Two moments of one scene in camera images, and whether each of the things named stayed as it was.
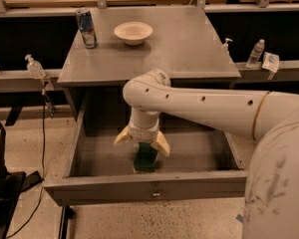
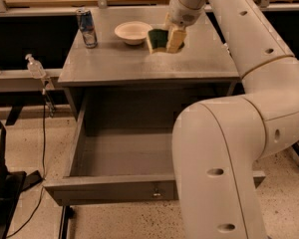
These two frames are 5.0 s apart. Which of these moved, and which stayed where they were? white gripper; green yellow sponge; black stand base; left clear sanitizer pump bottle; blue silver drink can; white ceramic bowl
Moved: white gripper; green yellow sponge
Stayed: black stand base; white ceramic bowl; left clear sanitizer pump bottle; blue silver drink can
